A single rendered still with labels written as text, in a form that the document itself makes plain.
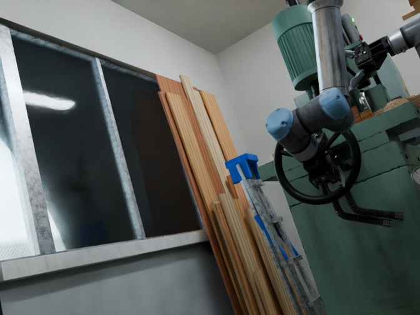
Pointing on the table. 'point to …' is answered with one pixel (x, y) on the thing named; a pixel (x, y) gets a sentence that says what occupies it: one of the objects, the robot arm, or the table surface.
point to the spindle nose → (315, 87)
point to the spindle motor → (297, 44)
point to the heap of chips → (394, 104)
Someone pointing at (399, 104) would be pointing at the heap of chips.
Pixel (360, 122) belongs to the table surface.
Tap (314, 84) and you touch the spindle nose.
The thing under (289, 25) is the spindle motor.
